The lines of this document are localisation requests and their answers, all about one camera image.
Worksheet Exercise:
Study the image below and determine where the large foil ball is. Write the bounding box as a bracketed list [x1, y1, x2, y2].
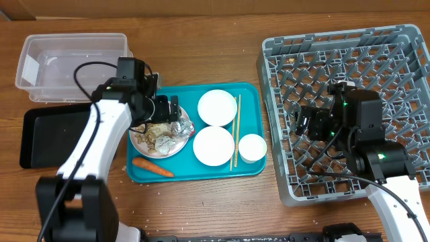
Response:
[171, 118, 195, 138]

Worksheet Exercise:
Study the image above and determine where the white bowl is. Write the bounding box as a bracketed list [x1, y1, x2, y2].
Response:
[193, 126, 235, 167]
[198, 89, 238, 126]

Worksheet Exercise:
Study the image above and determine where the white cup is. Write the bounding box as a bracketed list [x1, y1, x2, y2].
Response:
[239, 134, 267, 163]

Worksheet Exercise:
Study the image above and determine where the small foil ball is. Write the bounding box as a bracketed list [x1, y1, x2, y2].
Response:
[155, 135, 176, 155]

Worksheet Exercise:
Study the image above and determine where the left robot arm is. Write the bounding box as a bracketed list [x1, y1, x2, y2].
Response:
[36, 57, 181, 241]

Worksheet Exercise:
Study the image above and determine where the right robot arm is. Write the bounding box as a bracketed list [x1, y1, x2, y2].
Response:
[295, 81, 429, 241]

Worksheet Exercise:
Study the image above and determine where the grey dishwasher rack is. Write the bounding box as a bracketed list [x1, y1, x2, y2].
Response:
[257, 24, 429, 206]

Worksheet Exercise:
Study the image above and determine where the peanut shells pile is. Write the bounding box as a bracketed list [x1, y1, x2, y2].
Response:
[134, 123, 170, 153]

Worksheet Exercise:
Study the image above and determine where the white dinner plate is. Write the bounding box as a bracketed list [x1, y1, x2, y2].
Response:
[129, 107, 190, 159]

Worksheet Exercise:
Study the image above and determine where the teal serving tray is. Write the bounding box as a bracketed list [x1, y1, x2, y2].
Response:
[126, 82, 267, 183]

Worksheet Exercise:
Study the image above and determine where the orange carrot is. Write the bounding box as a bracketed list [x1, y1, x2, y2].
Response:
[132, 157, 175, 177]

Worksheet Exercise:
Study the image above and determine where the left wooden chopstick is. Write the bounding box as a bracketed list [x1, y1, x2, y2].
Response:
[229, 96, 238, 172]

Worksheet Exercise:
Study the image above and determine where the wooden chopstick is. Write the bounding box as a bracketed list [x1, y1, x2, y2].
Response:
[229, 96, 238, 172]
[234, 94, 241, 168]

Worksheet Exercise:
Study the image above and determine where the right wooden chopstick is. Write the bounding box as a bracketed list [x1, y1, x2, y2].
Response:
[234, 94, 241, 168]

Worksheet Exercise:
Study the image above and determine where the black tray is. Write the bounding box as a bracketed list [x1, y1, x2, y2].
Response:
[19, 103, 91, 169]

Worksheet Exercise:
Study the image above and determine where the clear plastic bin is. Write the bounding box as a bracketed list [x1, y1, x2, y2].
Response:
[15, 33, 133, 103]

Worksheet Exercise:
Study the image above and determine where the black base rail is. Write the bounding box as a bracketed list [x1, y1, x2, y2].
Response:
[144, 223, 383, 242]

